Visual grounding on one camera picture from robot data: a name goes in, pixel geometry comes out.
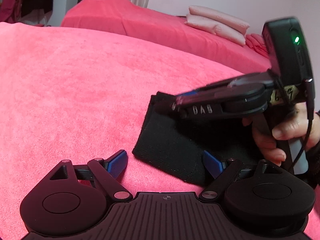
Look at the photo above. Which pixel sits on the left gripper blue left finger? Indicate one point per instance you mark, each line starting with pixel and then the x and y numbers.
pixel 116 163

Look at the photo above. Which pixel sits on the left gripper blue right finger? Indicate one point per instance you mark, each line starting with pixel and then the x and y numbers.
pixel 213 165

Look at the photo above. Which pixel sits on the black knit pants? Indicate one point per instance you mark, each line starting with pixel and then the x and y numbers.
pixel 176 145

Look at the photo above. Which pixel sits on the person's right hand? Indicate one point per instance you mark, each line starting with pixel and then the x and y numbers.
pixel 294 127

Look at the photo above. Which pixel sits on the folded red blanket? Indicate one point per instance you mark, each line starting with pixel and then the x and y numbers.
pixel 257 43

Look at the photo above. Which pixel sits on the lower pink pillow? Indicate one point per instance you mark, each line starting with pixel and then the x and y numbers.
pixel 215 28

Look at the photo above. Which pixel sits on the pink pillow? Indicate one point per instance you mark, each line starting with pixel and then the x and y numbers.
pixel 229 20
pixel 215 28

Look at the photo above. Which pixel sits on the pink near bed blanket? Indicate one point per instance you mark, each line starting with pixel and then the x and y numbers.
pixel 78 94

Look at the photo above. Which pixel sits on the upper pink pillow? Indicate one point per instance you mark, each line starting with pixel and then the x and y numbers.
pixel 229 20

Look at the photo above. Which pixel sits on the red far bed cover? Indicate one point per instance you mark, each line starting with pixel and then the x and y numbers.
pixel 124 18

